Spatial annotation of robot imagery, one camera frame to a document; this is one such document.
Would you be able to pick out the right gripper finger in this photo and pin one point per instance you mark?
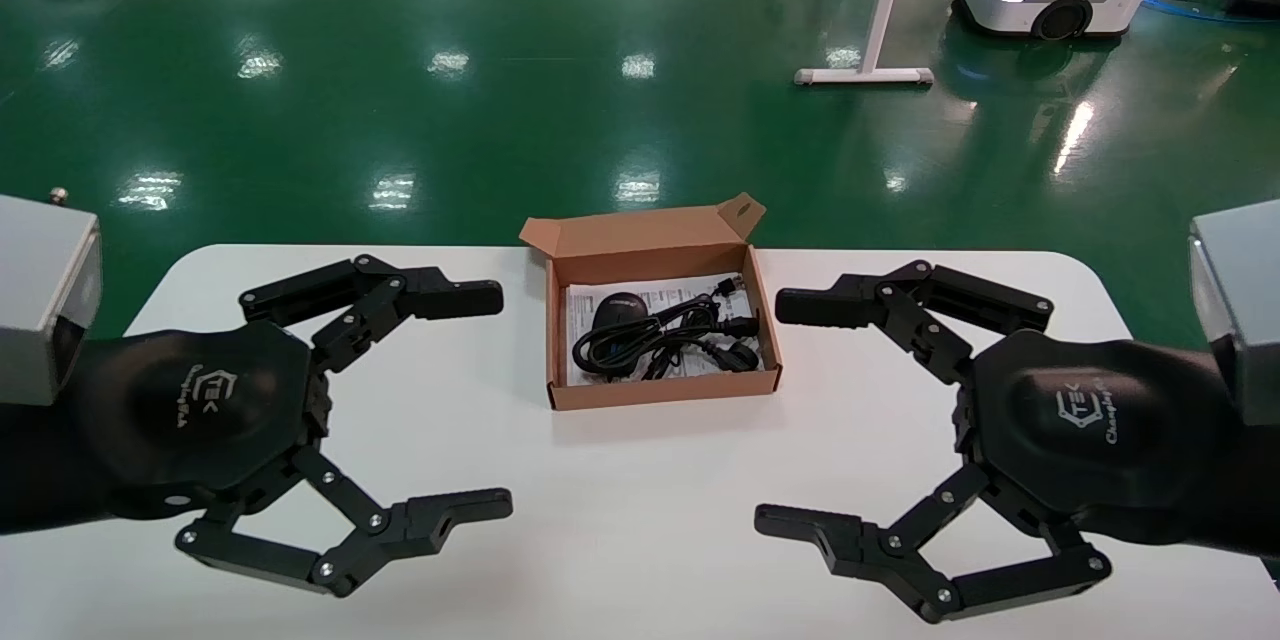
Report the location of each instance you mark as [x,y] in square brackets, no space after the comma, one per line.
[820,307]

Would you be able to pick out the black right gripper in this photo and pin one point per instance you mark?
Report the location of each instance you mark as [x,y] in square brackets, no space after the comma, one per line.
[1100,430]

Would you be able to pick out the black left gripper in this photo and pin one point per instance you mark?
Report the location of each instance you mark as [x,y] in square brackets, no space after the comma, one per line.
[190,410]

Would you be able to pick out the brown cardboard box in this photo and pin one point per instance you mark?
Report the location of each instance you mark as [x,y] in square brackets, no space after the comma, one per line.
[660,240]

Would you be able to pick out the printed white paper sheet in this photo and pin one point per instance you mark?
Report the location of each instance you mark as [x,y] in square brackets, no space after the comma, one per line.
[690,292]

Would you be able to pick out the white metal stand leg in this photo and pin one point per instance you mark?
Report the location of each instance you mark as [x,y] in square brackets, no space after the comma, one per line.
[865,76]

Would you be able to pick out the black power adapter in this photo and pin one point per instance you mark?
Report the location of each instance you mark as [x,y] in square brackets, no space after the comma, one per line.
[1255,2]

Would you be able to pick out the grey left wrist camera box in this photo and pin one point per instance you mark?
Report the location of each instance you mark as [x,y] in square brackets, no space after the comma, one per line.
[40,290]

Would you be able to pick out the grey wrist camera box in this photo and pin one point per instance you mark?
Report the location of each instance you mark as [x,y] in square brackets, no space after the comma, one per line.
[40,290]
[1245,310]

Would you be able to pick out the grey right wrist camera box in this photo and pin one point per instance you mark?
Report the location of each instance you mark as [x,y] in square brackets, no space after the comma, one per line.
[1245,310]

